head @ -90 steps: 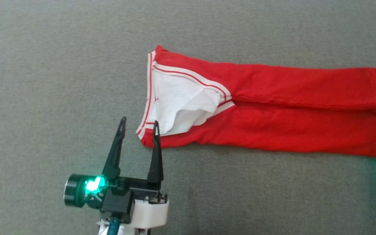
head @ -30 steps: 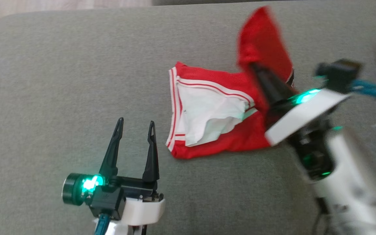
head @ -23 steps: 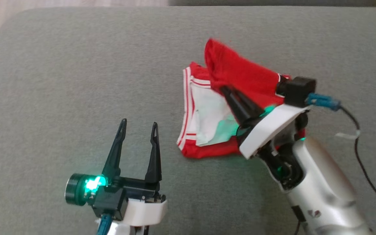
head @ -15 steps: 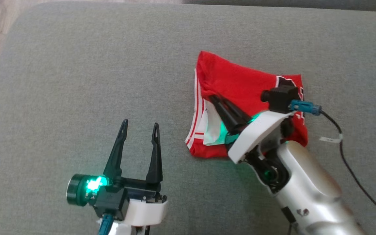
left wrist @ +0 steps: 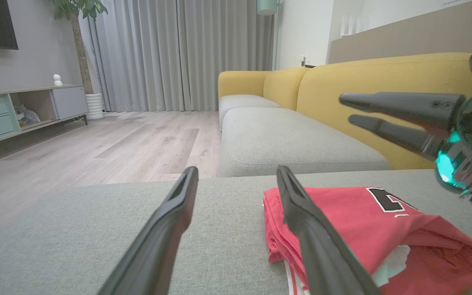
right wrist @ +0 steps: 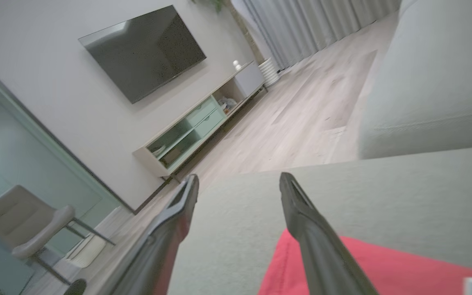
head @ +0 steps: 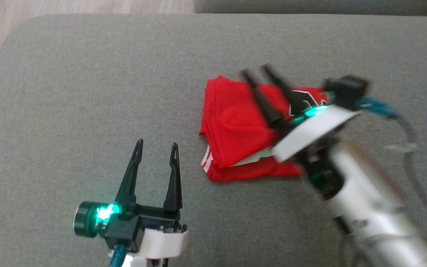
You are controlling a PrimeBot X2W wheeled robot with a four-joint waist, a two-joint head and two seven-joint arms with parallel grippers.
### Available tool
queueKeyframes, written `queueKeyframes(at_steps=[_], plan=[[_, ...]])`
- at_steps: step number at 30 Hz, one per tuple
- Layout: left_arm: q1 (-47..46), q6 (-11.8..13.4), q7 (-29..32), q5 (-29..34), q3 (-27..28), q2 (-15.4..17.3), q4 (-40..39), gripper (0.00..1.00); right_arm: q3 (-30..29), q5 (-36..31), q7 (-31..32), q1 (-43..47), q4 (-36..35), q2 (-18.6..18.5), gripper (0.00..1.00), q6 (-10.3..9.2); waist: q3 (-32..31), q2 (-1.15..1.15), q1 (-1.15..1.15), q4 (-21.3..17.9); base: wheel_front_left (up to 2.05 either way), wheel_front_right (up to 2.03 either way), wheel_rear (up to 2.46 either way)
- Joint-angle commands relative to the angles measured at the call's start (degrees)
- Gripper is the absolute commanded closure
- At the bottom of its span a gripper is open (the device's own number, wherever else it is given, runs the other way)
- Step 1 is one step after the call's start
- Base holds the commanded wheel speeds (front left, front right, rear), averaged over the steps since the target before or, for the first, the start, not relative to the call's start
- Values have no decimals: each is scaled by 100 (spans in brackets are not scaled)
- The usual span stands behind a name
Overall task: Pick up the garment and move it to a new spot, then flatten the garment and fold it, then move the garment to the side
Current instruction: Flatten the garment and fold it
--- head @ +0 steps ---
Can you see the red Bulls basketball jersey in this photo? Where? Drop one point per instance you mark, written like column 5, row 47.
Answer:
column 232, row 122

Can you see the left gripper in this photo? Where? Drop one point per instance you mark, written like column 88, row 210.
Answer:
column 154, row 237

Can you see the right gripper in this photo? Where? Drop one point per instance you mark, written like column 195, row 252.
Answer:
column 310, row 129

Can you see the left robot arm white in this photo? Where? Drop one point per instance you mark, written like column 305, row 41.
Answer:
column 143, row 262

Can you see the grey fabric sofa seat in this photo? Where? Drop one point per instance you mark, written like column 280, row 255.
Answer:
column 87, row 92

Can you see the grey sofa cushion block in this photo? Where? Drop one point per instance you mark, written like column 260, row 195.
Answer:
column 310, row 5

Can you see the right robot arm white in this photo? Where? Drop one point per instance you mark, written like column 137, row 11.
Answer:
column 365, row 196

